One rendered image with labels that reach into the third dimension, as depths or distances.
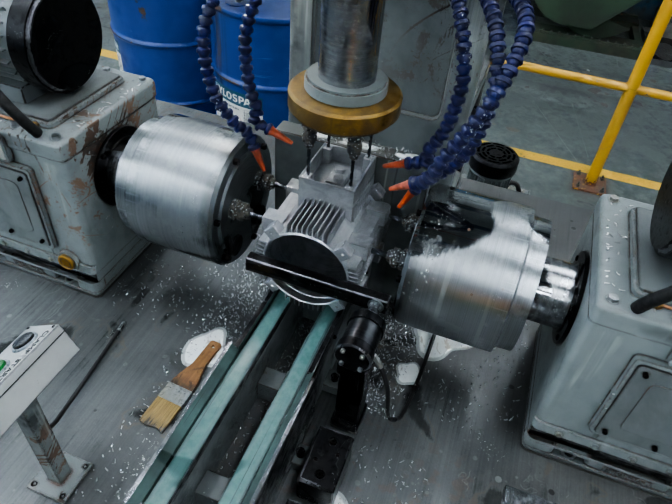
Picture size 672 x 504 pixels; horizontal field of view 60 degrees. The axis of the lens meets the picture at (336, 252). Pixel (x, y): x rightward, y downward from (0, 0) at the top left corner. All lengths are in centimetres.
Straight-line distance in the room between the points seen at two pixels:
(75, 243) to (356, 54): 66
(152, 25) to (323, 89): 203
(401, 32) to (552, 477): 80
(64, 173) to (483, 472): 87
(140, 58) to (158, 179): 196
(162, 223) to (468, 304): 53
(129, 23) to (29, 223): 180
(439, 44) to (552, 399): 62
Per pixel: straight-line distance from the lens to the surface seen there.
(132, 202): 106
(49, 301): 131
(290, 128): 110
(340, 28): 85
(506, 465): 108
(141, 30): 289
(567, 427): 105
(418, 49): 108
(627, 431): 102
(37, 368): 85
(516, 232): 91
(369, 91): 88
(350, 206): 97
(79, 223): 117
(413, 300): 91
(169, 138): 105
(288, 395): 94
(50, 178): 114
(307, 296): 105
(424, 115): 113
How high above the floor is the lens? 170
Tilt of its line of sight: 42 degrees down
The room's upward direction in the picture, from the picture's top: 6 degrees clockwise
